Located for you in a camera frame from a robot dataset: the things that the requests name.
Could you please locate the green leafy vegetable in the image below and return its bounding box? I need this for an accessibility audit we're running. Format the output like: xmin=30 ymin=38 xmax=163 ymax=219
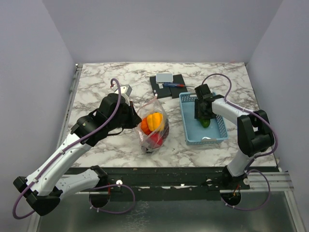
xmin=199 ymin=119 xmax=211 ymax=128

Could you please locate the yellow bell pepper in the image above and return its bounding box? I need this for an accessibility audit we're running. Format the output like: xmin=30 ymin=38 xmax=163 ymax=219
xmin=147 ymin=112 xmax=165 ymax=131

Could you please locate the clear pink zip top bag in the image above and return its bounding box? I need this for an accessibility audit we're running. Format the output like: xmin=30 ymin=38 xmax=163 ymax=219
xmin=135 ymin=94 xmax=169 ymax=154

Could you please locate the blue plastic basket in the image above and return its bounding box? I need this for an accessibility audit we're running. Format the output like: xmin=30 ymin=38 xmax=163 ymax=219
xmin=179 ymin=92 xmax=228 ymax=145

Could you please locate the red apple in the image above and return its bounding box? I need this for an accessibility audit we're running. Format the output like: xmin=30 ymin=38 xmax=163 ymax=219
xmin=147 ymin=133 xmax=163 ymax=148

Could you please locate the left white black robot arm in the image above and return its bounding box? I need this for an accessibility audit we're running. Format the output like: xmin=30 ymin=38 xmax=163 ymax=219
xmin=13 ymin=93 xmax=141 ymax=216

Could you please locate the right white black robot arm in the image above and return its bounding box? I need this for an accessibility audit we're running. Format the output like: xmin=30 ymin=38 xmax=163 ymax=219
xmin=195 ymin=84 xmax=275 ymax=189

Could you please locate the black flat box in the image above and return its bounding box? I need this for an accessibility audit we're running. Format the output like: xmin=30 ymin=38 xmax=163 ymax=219
xmin=149 ymin=76 xmax=171 ymax=99
xmin=170 ymin=74 xmax=188 ymax=99

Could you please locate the blue red screwdriver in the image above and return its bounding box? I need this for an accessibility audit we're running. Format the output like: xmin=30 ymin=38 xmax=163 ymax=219
xmin=163 ymin=82 xmax=194 ymax=88

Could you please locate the small grey white box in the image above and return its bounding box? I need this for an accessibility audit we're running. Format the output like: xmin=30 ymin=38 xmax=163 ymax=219
xmin=155 ymin=73 xmax=173 ymax=83

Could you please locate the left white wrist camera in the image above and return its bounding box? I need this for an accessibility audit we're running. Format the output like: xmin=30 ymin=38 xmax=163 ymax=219
xmin=111 ymin=84 xmax=132 ymax=98

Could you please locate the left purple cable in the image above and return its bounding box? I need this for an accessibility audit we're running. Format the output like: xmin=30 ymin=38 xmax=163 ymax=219
xmin=12 ymin=77 xmax=136 ymax=219

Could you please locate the purple cable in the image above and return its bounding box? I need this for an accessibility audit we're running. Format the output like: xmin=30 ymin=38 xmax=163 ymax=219
xmin=12 ymin=77 xmax=136 ymax=219
xmin=201 ymin=73 xmax=280 ymax=211

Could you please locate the aluminium side rail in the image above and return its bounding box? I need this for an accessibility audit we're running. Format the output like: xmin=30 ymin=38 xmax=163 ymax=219
xmin=56 ymin=63 xmax=83 ymax=148

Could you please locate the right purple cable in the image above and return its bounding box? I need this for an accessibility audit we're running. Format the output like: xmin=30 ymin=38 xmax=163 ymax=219
xmin=201 ymin=73 xmax=280 ymax=211

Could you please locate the black mounting rail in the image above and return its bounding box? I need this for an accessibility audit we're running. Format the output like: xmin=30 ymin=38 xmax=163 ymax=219
xmin=63 ymin=166 xmax=252 ymax=202

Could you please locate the aluminium front rail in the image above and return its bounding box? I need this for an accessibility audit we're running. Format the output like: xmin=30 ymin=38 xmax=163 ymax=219
xmin=248 ymin=172 xmax=294 ymax=192

